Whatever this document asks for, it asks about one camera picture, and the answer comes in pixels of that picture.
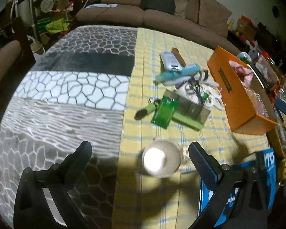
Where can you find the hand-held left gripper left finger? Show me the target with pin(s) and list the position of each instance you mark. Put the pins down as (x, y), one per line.
(78, 162)

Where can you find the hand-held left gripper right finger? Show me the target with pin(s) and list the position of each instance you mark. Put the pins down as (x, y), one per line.
(202, 164)

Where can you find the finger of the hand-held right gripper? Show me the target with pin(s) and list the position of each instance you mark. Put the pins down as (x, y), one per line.
(284, 106)

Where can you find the white mug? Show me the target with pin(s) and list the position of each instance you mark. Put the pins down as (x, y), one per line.
(162, 159)

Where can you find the orange cardboard box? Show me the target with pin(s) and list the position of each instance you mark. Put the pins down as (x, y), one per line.
(228, 88)

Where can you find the large blue printed box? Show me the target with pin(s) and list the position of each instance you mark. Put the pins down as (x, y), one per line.
(267, 162)

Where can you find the clear plastic packaging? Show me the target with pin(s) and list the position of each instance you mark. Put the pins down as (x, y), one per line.
(256, 100)

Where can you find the red snack packets pile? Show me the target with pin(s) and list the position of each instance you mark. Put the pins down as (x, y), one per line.
(268, 69)

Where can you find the green clear organizer tray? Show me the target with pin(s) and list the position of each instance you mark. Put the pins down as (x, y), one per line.
(193, 113)

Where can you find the pink plush doll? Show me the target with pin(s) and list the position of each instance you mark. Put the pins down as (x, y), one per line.
(240, 71)

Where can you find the purple box with lid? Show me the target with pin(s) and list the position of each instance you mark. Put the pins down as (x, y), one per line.
(245, 57)

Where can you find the green clear box lid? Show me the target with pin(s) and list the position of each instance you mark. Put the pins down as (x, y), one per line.
(164, 113)

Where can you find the green tube with dark cap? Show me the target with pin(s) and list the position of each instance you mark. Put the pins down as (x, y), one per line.
(146, 111)

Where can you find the purple striped item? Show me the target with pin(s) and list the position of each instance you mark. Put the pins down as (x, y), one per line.
(202, 75)

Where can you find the teal tube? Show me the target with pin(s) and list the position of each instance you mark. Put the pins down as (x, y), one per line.
(178, 74)

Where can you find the white tube packet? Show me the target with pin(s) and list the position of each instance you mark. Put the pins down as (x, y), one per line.
(170, 62)

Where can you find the yellow checked tablecloth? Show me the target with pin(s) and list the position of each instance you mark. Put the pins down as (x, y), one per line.
(147, 52)

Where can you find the brown padded chair back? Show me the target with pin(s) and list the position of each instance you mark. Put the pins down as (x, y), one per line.
(3, 62)

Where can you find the green plastic bag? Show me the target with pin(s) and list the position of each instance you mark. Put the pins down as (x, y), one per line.
(54, 26)

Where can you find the dark wooden chair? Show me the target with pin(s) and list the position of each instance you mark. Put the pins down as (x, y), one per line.
(16, 28)

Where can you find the brown sofa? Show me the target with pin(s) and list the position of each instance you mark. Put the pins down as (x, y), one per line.
(124, 14)

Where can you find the round tin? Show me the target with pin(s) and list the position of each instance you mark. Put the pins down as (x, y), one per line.
(49, 4)

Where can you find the black cushion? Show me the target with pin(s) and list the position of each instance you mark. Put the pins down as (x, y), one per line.
(157, 3)

